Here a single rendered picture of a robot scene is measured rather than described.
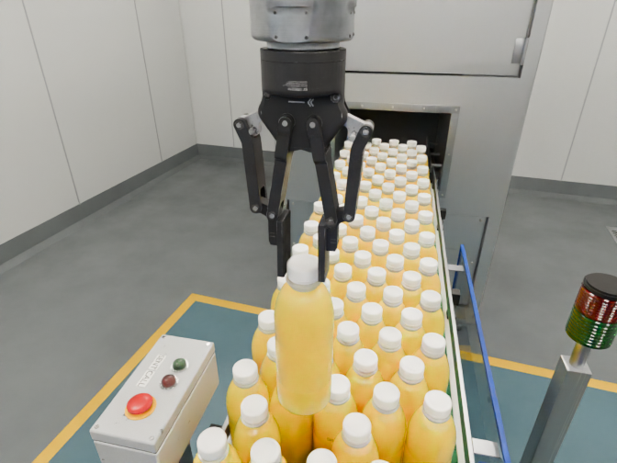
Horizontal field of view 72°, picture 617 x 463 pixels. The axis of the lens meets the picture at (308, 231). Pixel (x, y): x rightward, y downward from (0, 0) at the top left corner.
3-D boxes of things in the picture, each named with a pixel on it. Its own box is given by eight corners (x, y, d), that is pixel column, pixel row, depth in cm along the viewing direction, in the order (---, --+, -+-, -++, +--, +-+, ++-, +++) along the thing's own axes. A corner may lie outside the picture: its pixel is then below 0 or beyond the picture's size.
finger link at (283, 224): (283, 221, 43) (276, 220, 44) (284, 277, 47) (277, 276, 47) (290, 209, 46) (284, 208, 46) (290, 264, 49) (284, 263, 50)
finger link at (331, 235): (328, 201, 44) (357, 204, 43) (328, 243, 46) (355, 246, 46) (325, 208, 43) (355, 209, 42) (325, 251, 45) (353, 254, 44)
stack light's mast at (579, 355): (561, 375, 67) (593, 293, 59) (549, 347, 72) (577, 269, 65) (605, 381, 66) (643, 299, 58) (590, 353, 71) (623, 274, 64)
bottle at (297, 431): (286, 489, 71) (282, 409, 62) (264, 455, 76) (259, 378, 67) (320, 466, 74) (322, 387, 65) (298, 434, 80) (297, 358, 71)
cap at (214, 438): (200, 466, 54) (198, 457, 53) (196, 440, 57) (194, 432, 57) (230, 455, 56) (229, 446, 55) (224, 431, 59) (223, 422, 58)
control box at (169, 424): (104, 474, 63) (87, 429, 58) (171, 374, 80) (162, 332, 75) (165, 489, 61) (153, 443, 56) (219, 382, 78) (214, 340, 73)
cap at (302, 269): (325, 269, 49) (326, 256, 48) (314, 287, 46) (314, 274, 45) (295, 263, 50) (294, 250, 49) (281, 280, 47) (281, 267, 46)
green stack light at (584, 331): (572, 346, 64) (581, 321, 62) (559, 320, 69) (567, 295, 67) (619, 353, 63) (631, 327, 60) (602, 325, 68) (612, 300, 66)
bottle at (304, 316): (337, 383, 59) (343, 264, 50) (320, 425, 53) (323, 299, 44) (289, 368, 61) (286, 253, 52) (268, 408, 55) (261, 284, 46)
